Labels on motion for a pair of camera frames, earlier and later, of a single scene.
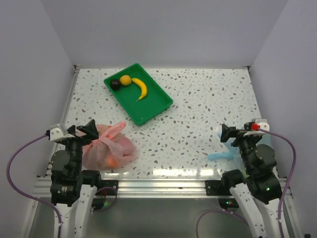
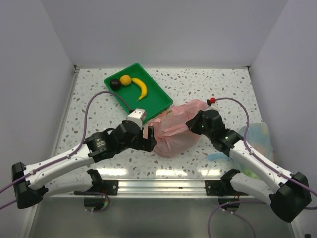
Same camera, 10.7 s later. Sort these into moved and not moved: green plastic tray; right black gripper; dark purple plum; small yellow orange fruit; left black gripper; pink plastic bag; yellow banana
Moved: right black gripper; pink plastic bag; left black gripper
Not moved: small yellow orange fruit; green plastic tray; dark purple plum; yellow banana
